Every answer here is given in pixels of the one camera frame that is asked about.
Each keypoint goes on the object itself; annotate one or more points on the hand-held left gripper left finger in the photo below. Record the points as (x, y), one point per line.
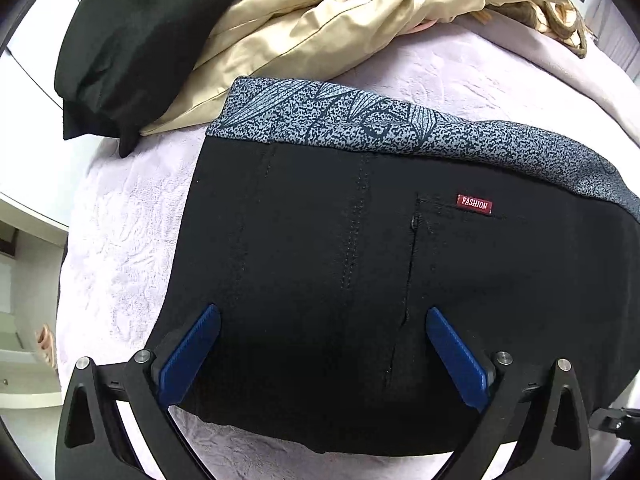
(192, 347)

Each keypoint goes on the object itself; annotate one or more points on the beige jacket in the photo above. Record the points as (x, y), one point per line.
(310, 25)

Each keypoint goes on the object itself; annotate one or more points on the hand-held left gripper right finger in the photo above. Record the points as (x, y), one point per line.
(457, 355)

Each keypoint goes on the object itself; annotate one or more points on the white wardrobe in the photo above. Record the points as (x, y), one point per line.
(30, 110)

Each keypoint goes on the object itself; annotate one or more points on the black pants grey patterned waistband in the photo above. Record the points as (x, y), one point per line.
(320, 240)

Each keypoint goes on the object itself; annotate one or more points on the white shelf unit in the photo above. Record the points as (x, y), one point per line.
(25, 385)

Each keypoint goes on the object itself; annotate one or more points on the brown beige knit garment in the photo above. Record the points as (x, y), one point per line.
(550, 15)

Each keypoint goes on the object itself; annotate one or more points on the black garment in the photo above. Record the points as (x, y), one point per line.
(130, 45)

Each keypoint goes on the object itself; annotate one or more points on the lavender plush blanket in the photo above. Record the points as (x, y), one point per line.
(120, 220)

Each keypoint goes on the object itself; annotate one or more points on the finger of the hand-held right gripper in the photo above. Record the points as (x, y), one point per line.
(617, 420)

